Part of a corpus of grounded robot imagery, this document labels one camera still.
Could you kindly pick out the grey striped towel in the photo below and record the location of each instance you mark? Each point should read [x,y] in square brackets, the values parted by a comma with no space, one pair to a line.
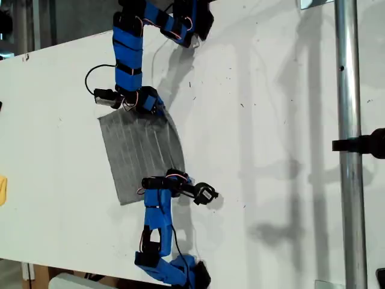
[132,150]

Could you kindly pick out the white box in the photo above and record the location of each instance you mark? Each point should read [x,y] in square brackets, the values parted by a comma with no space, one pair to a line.
[69,282]

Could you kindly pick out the brown wooden board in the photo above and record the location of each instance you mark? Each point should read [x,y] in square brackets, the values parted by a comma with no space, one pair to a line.
[42,272]

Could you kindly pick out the yellow object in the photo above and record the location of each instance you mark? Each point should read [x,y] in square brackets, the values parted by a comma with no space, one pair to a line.
[3,191]

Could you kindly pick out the black rounded object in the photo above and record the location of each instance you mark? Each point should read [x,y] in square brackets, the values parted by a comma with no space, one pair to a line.
[381,277]

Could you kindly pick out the camera black stalk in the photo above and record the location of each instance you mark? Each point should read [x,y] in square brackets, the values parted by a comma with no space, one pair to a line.
[188,189]
[117,100]

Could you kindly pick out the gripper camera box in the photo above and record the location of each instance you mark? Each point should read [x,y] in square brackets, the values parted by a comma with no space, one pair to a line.
[103,97]
[206,194]

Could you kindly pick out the metal table bracket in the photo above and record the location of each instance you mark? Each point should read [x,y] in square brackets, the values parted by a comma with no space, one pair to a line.
[309,3]

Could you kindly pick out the steel post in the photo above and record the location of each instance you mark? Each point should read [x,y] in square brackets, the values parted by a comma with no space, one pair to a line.
[349,90]

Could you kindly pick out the black post clamp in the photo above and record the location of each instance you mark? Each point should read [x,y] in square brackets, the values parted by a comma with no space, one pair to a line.
[370,144]

